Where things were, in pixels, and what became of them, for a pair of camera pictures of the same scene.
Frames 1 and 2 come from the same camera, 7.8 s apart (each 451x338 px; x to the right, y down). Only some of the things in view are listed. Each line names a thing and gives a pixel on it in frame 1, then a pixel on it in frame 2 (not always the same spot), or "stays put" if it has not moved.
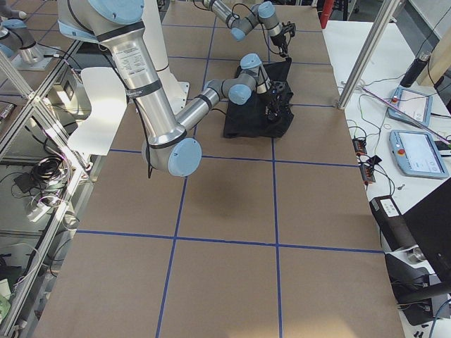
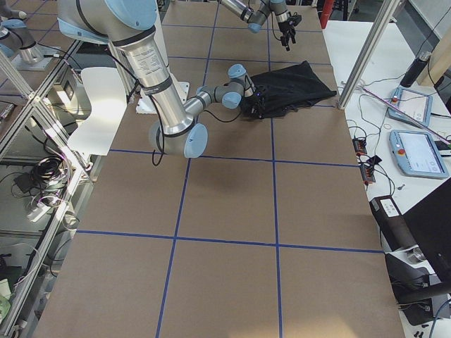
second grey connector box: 359,146 stays put
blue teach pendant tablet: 416,154 stays put
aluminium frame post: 363,67 stays put
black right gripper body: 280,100 -> 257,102
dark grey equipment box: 391,222 stays put
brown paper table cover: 273,236 stays put
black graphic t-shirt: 267,115 -> 291,87
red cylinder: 328,6 stays put
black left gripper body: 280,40 -> 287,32
